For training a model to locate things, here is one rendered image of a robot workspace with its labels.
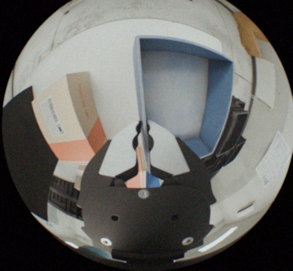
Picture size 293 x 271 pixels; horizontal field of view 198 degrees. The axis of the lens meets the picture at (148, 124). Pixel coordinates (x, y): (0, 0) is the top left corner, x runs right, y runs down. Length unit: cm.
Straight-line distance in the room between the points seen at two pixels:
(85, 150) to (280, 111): 270
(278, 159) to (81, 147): 288
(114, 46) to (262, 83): 253
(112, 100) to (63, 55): 17
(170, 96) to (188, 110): 5
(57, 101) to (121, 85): 12
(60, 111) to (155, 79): 15
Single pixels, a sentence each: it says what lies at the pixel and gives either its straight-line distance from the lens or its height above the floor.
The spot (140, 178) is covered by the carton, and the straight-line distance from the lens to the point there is 23.
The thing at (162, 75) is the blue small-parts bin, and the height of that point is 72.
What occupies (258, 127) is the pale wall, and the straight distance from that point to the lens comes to 270.
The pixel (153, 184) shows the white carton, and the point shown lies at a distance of 33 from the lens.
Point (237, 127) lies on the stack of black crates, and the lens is 101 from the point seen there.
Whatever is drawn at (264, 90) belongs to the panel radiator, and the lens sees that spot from 252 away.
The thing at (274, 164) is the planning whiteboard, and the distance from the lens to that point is 283.
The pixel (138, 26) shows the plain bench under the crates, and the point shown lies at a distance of 20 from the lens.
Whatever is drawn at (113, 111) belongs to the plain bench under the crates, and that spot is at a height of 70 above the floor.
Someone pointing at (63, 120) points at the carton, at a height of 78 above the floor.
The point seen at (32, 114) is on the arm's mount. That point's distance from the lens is 35.
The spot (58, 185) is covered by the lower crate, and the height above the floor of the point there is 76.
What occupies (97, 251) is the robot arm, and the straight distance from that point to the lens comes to 27.
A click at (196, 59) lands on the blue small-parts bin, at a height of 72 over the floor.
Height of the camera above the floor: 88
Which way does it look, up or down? 57 degrees down
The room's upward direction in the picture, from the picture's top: 163 degrees clockwise
